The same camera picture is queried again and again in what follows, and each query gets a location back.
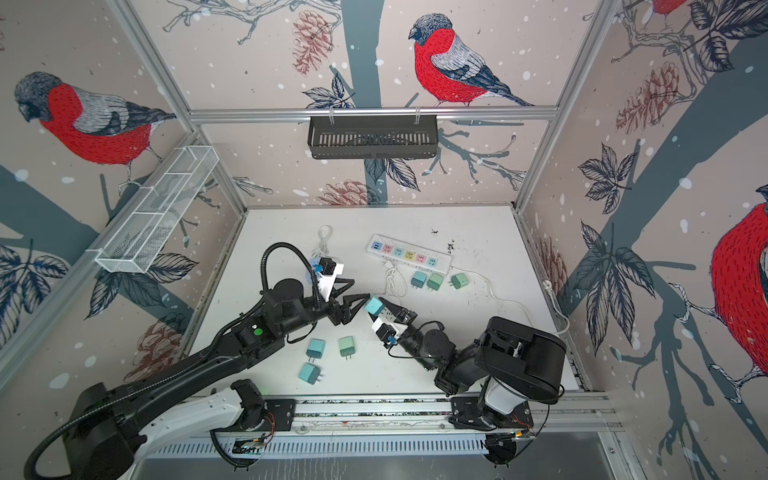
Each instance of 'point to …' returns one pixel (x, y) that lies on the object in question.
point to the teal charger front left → (315, 349)
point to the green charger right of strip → (459, 281)
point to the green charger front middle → (346, 346)
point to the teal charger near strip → (418, 278)
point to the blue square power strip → (317, 268)
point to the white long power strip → (409, 254)
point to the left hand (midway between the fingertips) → (360, 291)
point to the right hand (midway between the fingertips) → (377, 306)
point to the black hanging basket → (379, 136)
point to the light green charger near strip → (434, 281)
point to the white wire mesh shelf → (134, 244)
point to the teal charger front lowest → (310, 373)
